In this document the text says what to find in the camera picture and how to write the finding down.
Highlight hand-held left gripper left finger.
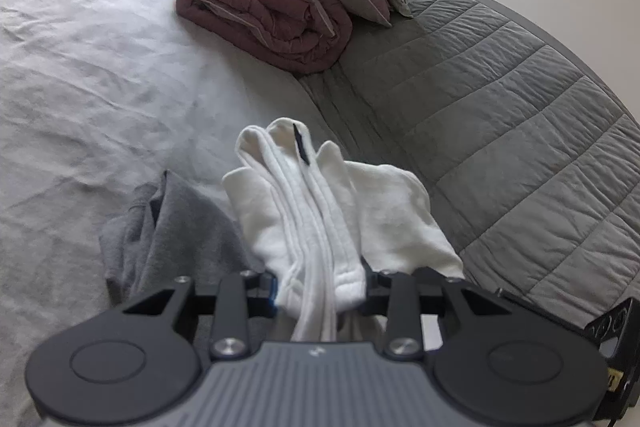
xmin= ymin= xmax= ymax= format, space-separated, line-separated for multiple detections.
xmin=117 ymin=271 xmax=279 ymax=360

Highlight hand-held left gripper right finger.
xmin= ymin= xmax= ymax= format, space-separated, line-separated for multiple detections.
xmin=362 ymin=267 xmax=531 ymax=359

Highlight white T-shirt yellow print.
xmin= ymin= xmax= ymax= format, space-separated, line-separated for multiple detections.
xmin=221 ymin=117 xmax=466 ymax=343

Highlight grey folded clothes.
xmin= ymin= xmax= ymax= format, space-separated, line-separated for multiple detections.
xmin=99 ymin=169 xmax=266 ymax=308

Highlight pink rolled quilt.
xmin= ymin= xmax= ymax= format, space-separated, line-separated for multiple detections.
xmin=175 ymin=0 xmax=355 ymax=75

